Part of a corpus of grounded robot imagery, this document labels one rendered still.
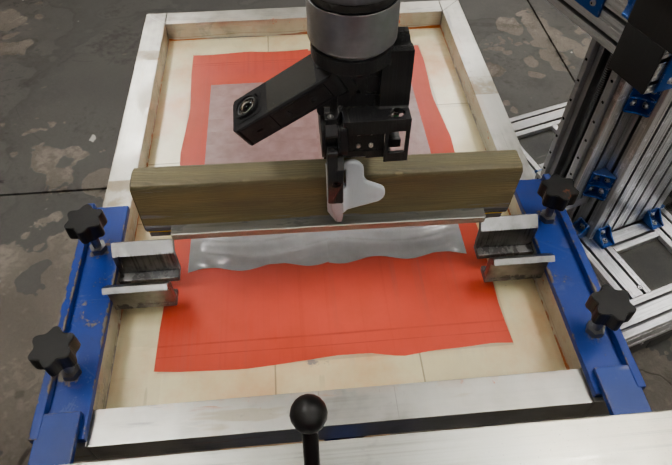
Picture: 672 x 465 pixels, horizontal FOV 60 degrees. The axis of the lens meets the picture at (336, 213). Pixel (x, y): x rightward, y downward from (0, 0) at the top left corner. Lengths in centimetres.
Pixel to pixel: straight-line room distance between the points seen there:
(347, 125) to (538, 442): 33
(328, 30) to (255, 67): 60
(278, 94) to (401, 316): 32
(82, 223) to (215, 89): 40
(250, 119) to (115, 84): 225
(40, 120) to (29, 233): 61
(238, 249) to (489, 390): 35
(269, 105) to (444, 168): 20
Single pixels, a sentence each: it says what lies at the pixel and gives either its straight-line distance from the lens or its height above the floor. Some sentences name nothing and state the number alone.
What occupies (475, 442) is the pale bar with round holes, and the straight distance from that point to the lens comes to 57.
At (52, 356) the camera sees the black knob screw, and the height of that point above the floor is 106.
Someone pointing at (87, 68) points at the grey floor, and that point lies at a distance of 291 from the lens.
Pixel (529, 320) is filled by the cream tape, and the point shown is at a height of 96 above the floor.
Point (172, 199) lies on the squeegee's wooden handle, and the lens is 62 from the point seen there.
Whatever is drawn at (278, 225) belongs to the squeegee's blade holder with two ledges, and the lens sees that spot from 63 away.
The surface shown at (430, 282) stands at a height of 96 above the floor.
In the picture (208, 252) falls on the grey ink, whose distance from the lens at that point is 77.
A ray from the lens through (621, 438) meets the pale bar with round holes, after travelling 61.
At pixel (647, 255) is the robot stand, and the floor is 21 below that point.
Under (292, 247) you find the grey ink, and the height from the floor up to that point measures 96.
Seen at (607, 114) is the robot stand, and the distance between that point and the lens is 154.
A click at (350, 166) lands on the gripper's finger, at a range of 57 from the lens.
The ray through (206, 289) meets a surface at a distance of 74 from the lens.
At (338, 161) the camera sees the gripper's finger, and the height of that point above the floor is 119.
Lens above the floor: 157
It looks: 50 degrees down
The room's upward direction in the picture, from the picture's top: straight up
